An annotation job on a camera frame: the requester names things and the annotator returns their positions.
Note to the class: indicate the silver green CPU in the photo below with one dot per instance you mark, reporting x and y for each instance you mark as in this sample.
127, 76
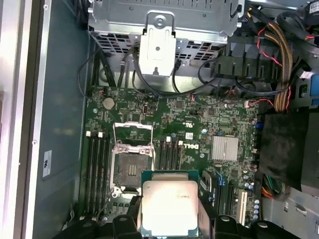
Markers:
169, 206

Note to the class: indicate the thin metal locking lever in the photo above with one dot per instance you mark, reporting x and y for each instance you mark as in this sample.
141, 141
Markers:
104, 205

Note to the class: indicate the black open PC case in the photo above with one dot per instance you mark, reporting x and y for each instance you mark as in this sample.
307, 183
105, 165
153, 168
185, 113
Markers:
62, 74

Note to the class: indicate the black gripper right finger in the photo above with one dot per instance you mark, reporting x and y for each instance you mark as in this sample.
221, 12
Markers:
229, 230

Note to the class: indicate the silver metal bracket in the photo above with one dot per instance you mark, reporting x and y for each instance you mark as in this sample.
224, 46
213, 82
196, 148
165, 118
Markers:
157, 47

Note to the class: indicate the CPU socket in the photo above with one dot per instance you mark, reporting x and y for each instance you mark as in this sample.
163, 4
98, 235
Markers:
129, 169

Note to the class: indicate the metal socket cover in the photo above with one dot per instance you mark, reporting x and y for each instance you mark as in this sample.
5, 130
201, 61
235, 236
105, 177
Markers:
132, 124

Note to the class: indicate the black RAM slot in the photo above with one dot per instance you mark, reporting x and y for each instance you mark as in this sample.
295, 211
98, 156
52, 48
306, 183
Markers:
106, 174
88, 174
100, 174
94, 174
174, 154
162, 154
180, 154
168, 154

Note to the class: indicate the black expansion slot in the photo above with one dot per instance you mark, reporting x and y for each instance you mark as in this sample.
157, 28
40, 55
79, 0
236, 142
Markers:
221, 199
231, 199

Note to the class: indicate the white expansion slot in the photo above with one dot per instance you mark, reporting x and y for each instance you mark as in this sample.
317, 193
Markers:
243, 206

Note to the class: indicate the black plastic air shroud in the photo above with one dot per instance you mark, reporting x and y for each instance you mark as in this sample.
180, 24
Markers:
281, 149

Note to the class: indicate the silver finned chipset heatsink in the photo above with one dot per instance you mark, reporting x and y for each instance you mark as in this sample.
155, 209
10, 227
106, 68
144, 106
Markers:
224, 148

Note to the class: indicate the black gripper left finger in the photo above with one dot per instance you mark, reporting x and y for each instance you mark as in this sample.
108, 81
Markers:
124, 229

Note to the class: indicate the silver metal drive cage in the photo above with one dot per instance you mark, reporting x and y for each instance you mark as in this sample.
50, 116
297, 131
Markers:
119, 15

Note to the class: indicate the round coin battery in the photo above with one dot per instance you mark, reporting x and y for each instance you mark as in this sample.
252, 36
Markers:
109, 102

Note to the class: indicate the green motherboard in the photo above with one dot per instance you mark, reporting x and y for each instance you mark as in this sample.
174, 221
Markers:
174, 112

